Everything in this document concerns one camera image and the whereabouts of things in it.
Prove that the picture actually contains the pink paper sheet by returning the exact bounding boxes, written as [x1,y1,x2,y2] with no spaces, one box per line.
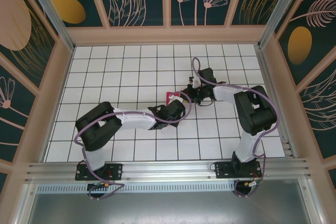
[165,91,184,105]

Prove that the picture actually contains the grey metal plate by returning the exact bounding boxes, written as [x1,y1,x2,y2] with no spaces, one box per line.
[26,178,325,224]

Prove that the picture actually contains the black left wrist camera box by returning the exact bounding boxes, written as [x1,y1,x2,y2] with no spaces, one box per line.
[166,95,186,124]

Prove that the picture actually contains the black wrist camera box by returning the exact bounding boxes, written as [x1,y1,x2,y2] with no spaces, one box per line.
[166,95,186,124]
[188,68,217,88]

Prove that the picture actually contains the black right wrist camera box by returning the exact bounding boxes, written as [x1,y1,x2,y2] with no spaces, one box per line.
[188,68,217,88]

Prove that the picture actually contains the long aluminium mounting rail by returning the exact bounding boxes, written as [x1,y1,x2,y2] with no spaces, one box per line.
[25,157,314,183]

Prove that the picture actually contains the aluminium table side rail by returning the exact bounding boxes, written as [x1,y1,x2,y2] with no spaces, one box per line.
[255,45,297,159]

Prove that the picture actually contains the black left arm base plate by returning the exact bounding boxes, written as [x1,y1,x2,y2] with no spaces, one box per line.
[75,163,123,182]

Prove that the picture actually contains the slotted grey cable tray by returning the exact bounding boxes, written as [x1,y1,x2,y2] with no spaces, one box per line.
[36,184,237,194]

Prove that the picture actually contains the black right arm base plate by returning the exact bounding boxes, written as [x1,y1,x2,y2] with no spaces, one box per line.
[215,161,261,180]

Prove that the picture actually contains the wall panel with pink fronds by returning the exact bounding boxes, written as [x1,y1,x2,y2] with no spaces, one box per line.
[299,77,336,162]

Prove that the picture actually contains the aluminium frame post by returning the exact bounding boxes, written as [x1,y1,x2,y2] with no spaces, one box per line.
[22,0,76,51]
[258,0,307,49]

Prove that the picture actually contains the wall panel with feather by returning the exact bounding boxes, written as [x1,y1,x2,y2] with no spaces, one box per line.
[274,0,336,87]

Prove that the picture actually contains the wall panel with orange oval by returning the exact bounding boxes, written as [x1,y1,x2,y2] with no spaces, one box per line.
[49,0,106,28]

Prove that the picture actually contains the wall panel with single flower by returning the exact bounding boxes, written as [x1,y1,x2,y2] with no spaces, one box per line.
[0,63,37,156]

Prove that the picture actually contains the wall panel with pale oval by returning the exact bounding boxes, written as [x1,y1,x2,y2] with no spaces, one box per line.
[0,0,59,90]

